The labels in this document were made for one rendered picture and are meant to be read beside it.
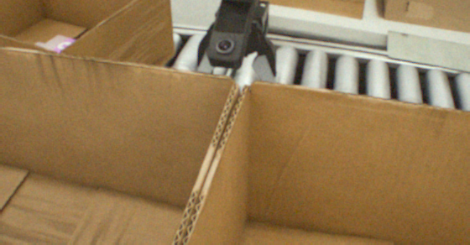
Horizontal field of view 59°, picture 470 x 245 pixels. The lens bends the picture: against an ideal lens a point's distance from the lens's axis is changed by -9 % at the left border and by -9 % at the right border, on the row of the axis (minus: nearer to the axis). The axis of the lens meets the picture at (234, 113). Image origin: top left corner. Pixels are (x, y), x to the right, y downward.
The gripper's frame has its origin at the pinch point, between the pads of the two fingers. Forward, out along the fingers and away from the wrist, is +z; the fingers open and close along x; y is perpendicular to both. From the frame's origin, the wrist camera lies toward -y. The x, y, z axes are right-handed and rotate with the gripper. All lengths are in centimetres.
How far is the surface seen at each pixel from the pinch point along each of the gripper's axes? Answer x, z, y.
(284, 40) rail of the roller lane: -3.7, 6.2, 29.5
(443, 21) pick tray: -41, 3, 45
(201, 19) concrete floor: 61, 80, 168
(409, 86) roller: -30.5, 5.3, 17.8
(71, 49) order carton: 22.8, -10.9, -8.2
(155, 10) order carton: 17.9, -7.4, 12.2
